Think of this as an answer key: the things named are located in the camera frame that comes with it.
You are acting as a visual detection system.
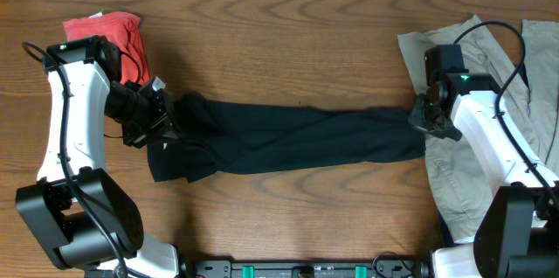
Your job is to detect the folded red t-shirt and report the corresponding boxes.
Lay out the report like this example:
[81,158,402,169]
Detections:
[62,11,150,85]

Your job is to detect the khaki trousers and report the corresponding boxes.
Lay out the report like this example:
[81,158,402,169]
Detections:
[397,17,558,244]

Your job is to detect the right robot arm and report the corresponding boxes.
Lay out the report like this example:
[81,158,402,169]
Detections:
[410,69,558,277]

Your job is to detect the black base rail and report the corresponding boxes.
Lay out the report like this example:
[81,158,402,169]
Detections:
[186,255,431,278]

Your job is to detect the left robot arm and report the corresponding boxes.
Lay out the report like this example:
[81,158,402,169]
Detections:
[15,35,182,278]

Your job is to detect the black t-shirt with logo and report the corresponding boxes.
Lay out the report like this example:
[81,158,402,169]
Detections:
[148,94,425,183]

